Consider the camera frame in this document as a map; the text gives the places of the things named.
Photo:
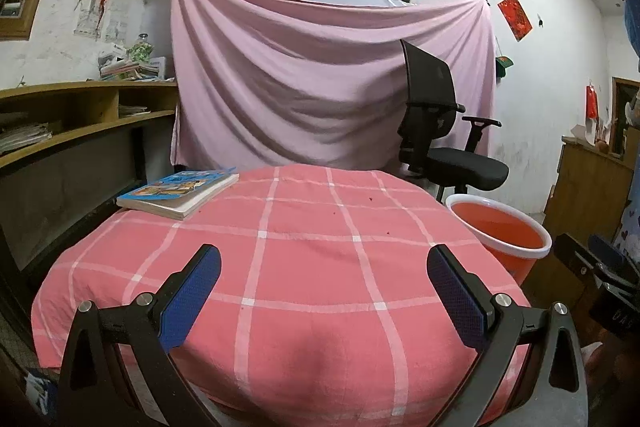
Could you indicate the green hanging hat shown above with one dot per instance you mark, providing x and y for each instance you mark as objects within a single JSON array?
[{"x": 503, "y": 67}]

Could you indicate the blue illustrated book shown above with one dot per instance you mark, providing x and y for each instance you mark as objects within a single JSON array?
[{"x": 175, "y": 189}]

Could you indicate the pink plaid tablecloth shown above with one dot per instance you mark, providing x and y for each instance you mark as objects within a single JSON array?
[{"x": 310, "y": 282}]

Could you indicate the wooden door frame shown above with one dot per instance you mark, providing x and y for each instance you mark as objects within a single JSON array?
[{"x": 617, "y": 117}]

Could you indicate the stack of books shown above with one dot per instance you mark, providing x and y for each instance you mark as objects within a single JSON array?
[{"x": 130, "y": 69}]

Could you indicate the wooden desk with shelves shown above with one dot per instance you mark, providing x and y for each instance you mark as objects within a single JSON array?
[{"x": 75, "y": 86}]

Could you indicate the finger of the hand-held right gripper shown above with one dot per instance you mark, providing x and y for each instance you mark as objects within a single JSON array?
[
  {"x": 615, "y": 254},
  {"x": 577, "y": 257}
]

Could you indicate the wooden cabinet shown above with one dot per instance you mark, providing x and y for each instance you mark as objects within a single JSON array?
[{"x": 585, "y": 177}]

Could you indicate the black office chair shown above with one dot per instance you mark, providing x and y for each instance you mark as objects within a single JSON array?
[{"x": 465, "y": 169}]

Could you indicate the white wall calendar sheets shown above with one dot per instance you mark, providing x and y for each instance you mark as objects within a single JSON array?
[{"x": 117, "y": 19}]

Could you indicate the pink hanging sheet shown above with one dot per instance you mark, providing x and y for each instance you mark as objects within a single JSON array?
[{"x": 300, "y": 82}]

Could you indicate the small red hanging ornament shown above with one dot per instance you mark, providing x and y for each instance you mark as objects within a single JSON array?
[{"x": 592, "y": 102}]

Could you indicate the dark blue cloth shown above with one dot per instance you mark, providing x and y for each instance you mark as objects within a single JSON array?
[{"x": 632, "y": 7}]

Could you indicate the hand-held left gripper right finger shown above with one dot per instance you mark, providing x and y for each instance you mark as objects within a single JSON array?
[{"x": 452, "y": 294}]

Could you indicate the orange bucket with white rim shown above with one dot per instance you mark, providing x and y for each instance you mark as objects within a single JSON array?
[{"x": 500, "y": 222}]

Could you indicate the red paper wall decoration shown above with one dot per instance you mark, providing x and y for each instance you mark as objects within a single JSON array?
[{"x": 515, "y": 17}]

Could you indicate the glass jar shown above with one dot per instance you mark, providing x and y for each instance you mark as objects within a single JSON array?
[{"x": 140, "y": 49}]

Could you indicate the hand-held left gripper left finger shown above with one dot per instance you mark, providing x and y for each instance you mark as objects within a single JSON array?
[{"x": 192, "y": 292}]

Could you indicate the small clay pot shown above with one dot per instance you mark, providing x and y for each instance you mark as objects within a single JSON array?
[{"x": 601, "y": 147}]

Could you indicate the small pile of papers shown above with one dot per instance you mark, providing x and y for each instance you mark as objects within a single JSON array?
[{"x": 134, "y": 110}]

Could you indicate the black wall hook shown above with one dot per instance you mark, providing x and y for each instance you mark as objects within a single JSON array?
[{"x": 540, "y": 22}]

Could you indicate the large pile of papers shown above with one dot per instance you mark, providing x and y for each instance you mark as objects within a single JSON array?
[{"x": 22, "y": 138}]

